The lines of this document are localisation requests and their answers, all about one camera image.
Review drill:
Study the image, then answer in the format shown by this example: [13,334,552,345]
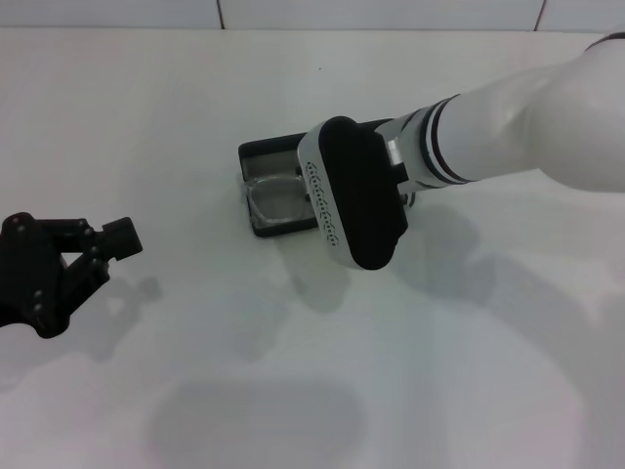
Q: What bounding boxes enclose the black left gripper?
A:
[0,210,146,341]

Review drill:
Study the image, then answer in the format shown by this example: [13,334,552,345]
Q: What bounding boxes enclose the clear white glasses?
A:
[240,165,316,232]

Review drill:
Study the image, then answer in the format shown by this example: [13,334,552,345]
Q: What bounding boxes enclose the black glasses case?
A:
[237,115,410,240]

